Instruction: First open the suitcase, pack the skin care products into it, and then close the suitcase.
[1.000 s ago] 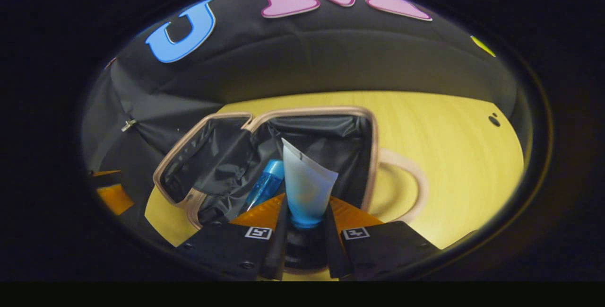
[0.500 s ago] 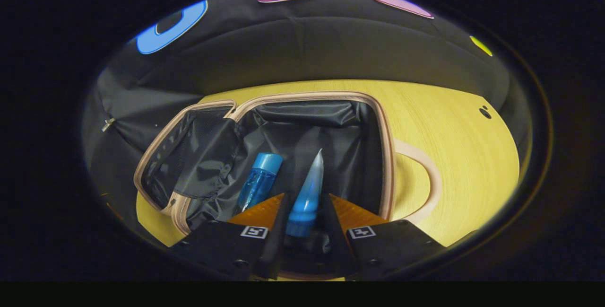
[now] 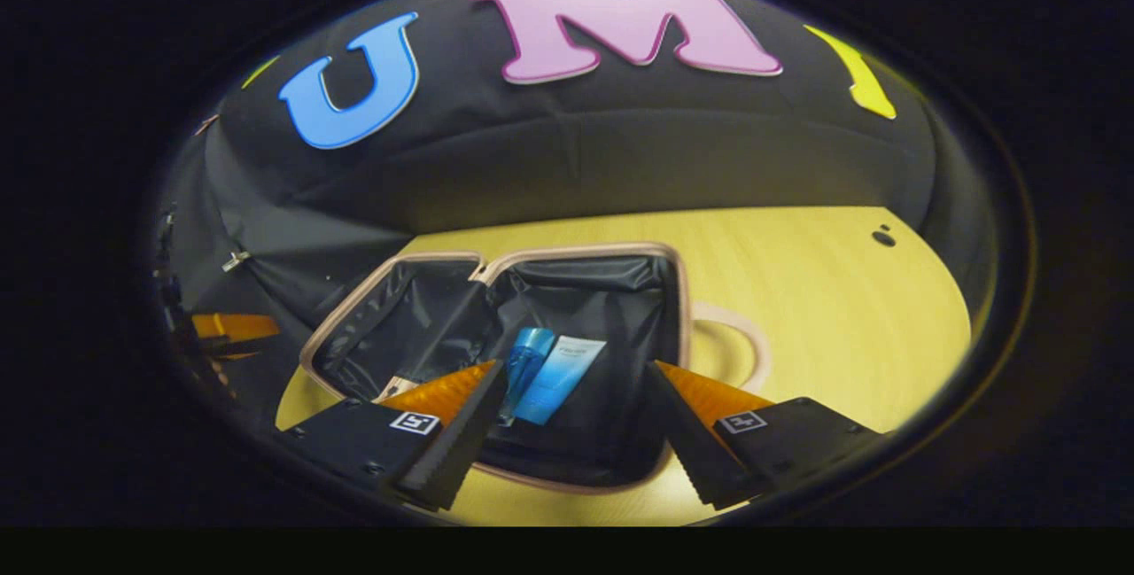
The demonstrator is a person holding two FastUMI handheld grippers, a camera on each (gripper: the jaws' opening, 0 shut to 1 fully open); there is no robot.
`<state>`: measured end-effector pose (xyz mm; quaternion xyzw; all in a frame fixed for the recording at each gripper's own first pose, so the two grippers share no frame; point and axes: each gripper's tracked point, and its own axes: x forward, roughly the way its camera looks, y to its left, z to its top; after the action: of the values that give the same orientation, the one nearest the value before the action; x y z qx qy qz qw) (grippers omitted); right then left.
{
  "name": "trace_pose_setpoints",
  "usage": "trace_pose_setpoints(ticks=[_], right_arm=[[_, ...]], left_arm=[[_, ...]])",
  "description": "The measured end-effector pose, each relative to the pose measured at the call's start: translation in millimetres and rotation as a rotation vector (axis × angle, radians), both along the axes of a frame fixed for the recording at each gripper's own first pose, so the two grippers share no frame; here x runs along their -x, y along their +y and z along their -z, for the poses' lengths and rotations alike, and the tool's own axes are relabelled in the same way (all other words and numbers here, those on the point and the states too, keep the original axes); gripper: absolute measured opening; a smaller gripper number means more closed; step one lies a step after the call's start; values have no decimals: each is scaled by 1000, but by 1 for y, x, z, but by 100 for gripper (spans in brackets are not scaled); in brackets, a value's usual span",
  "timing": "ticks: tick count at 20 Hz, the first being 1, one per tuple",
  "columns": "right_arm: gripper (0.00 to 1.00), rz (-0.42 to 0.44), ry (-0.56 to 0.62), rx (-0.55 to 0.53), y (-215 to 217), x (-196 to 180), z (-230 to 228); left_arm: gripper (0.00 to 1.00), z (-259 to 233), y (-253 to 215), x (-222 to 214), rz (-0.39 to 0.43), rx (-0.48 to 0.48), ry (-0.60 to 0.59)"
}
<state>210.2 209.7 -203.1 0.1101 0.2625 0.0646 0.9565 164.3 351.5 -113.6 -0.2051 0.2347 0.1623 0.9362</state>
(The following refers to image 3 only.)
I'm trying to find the blue cap skincare bottle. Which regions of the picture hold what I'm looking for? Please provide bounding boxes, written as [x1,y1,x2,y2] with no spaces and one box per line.
[498,327,556,427]

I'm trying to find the white blue skincare tube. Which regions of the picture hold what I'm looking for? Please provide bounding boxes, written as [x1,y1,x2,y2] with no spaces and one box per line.
[514,336,608,425]

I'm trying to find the pink suitcase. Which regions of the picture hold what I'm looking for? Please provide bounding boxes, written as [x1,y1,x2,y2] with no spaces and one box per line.
[299,243,772,496]

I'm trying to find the black backdrop cloth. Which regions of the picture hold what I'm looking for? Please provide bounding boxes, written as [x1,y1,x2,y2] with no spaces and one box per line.
[155,0,993,399]

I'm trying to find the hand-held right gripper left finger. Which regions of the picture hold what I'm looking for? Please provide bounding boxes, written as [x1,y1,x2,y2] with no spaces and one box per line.
[275,360,508,511]

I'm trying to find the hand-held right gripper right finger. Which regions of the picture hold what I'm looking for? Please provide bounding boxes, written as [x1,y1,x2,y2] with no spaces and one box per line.
[645,361,887,509]

